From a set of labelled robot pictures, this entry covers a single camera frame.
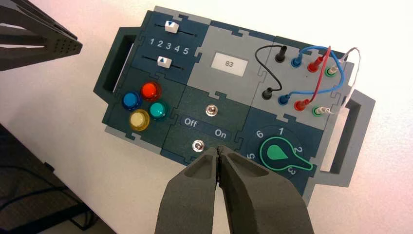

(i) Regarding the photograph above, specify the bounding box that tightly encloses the red patch cable with plugs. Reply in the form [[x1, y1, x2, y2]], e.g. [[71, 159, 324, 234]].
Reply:
[[294, 45, 333, 113]]

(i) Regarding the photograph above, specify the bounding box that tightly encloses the black floor cable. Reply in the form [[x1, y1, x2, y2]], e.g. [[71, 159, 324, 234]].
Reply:
[[0, 165, 97, 234]]

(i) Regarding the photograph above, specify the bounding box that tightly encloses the silver toggle switch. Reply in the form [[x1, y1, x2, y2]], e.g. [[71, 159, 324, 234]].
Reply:
[[205, 104, 219, 118], [191, 139, 205, 153]]

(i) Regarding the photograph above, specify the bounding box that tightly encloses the blue patch cable with plugs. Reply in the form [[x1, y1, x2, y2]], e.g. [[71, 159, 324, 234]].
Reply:
[[278, 45, 346, 107]]

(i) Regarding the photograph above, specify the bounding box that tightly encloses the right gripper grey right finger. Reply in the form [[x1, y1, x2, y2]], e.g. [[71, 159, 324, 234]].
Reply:
[[218, 146, 316, 234]]

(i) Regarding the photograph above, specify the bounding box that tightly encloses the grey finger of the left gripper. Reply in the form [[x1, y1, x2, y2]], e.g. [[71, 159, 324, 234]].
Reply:
[[0, 0, 78, 41], [0, 25, 83, 72]]

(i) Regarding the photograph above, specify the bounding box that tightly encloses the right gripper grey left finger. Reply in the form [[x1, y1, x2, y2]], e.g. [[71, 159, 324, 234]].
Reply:
[[154, 147, 220, 234]]

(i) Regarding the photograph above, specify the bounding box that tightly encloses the green-edged rotary knob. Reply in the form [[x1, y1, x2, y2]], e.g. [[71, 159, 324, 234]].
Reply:
[[259, 136, 314, 172]]

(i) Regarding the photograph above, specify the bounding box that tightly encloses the blue round push button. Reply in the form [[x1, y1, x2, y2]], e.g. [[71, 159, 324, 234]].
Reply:
[[121, 91, 143, 112]]

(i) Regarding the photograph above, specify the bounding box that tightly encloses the white patch cable with plugs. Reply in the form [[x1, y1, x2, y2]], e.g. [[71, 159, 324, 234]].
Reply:
[[312, 47, 362, 117]]

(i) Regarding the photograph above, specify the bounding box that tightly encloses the green round push button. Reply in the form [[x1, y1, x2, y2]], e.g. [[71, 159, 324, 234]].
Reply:
[[149, 100, 169, 122]]

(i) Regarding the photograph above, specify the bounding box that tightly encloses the black patch cable with plugs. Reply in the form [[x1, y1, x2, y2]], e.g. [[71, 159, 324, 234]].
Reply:
[[254, 44, 288, 100]]

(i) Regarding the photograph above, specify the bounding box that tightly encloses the red round push button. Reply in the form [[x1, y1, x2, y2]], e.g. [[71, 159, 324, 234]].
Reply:
[[141, 81, 163, 103]]

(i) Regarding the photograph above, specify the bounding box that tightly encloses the teal and grey control board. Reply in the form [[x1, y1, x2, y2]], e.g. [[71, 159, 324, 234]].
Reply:
[[93, 5, 376, 207]]

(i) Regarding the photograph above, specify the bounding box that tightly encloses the white number display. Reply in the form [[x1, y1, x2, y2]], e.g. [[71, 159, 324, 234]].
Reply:
[[211, 51, 249, 78]]

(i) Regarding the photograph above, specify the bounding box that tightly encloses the yellow round push button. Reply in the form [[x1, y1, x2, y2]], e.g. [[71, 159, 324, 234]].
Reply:
[[129, 109, 151, 132]]

